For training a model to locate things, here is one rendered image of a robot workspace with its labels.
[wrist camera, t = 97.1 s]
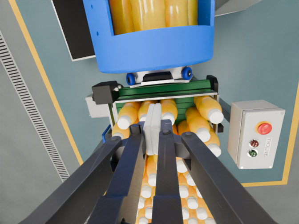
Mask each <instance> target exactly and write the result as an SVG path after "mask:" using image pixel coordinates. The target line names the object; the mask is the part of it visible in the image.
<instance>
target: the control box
mask: <svg viewBox="0 0 299 224"><path fill-rule="evenodd" d="M284 114H285V110H284V109H282V108H279V107H277V106H275V105H273V104H271V103H269V102H267V101H265V100H249V101H237V102H232V103H231V113H230V127H229V138H228V148H227V151H228V152H229V154H230V156H231V157H232V159H233V160H234V162H235V163H236V164H237V167H238V168H239V169H258V168H272V167H273V162H274V158H275V153H276V149H277V145H278V141H279V136H280V132H281V128H282V124H283V119H284ZM263 123H269V124H270V125H271V126H272V131H271V132H270V133H268V134H266V135H261V134H259V133H258V127H259V126H260V125H261V124H263ZM270 139H271V140H270ZM254 140H256V141H258V142H259V146H258V147H255V148H254V147H252V146H251V142H252V141H254ZM267 143H269V144H267ZM252 150H255V151H256V152H257V156H256V157H251V156H250V155H249V152H250V151H252ZM265 152H266V153H265ZM266 154H267V155H266Z"/></svg>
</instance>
